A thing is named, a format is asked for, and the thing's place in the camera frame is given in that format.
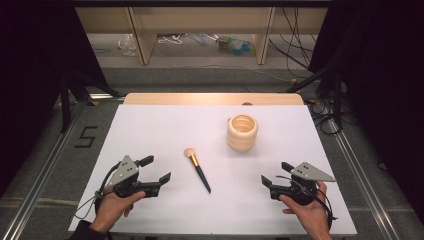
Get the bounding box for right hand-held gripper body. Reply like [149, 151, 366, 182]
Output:
[275, 161, 337, 207]

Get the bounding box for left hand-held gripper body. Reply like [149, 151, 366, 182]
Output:
[102, 155, 157, 199]

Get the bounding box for makeup brush with dark handle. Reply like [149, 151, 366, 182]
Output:
[183, 147, 212, 194]

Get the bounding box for ribbed cream cup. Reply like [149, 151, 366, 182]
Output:
[226, 114, 259, 154]

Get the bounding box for person's left hand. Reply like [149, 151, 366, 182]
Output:
[89, 190, 147, 235]

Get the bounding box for person's right hand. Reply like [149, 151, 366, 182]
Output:
[278, 180, 330, 236]

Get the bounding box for white table mat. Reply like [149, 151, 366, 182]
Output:
[68, 104, 358, 236]

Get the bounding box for black tripod stand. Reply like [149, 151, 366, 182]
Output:
[285, 58, 346, 133]
[59, 68, 122, 135]

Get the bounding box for clear plastic bag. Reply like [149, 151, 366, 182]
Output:
[116, 33, 139, 57]

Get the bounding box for black curtain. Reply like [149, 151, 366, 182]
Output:
[308, 0, 424, 214]
[0, 0, 111, 198]

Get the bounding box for green and blue plastic packaging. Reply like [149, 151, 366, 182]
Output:
[215, 34, 257, 57]

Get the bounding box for light wooden shelf unit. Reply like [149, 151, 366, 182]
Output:
[75, 6, 330, 66]

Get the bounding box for right hand-held gripper cable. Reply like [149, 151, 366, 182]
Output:
[275, 175, 339, 232]

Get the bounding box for hand-held gripper cable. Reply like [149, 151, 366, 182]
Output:
[73, 161, 122, 221]
[275, 175, 339, 232]

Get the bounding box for left hand-held gripper cable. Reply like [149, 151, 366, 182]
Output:
[73, 161, 122, 221]

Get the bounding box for aluminium floor rail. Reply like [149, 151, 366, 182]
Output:
[327, 118, 403, 240]
[0, 93, 126, 240]

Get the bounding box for bundle of black floor cables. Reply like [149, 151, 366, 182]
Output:
[304, 97, 349, 136]

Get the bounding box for white cord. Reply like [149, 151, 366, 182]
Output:
[156, 33, 188, 46]

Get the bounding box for hanging black cables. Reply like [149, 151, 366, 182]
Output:
[268, 6, 329, 81]

